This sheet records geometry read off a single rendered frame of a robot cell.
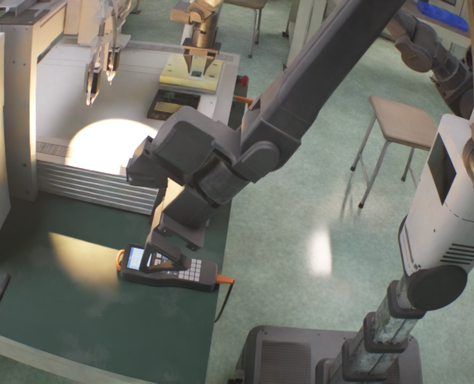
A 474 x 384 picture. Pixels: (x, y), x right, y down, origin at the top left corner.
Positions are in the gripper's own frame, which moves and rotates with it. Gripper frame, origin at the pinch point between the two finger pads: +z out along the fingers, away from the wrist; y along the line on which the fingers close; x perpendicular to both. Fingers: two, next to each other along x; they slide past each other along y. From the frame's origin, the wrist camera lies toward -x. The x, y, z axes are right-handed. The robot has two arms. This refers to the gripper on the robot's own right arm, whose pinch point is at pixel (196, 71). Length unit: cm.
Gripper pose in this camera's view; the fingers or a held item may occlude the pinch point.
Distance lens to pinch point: 151.6
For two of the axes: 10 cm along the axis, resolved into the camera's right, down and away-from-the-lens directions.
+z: -1.6, 7.6, 6.3
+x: -1.0, 6.3, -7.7
